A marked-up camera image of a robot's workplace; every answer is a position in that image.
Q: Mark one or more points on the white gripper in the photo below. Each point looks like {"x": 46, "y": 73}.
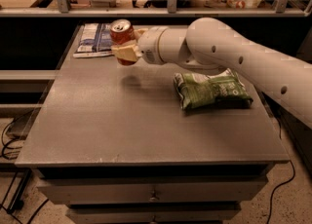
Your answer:
{"x": 149, "y": 47}

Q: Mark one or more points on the green chip bag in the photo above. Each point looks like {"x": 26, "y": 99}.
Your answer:
{"x": 197, "y": 90}

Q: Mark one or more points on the blue chip bag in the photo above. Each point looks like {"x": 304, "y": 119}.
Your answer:
{"x": 95, "y": 41}

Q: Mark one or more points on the grey upper drawer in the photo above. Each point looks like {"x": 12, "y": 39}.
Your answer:
{"x": 140, "y": 191}

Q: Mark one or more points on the grey drawer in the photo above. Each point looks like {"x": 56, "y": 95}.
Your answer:
{"x": 140, "y": 191}
{"x": 153, "y": 214}

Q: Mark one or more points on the grey lower drawer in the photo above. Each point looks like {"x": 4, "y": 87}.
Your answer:
{"x": 153, "y": 214}

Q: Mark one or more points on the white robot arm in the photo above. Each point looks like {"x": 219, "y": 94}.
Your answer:
{"x": 209, "y": 46}

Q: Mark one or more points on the grey side shelf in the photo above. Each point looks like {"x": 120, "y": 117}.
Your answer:
{"x": 23, "y": 90}

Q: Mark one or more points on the red coke can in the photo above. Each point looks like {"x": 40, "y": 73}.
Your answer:
{"x": 122, "y": 33}

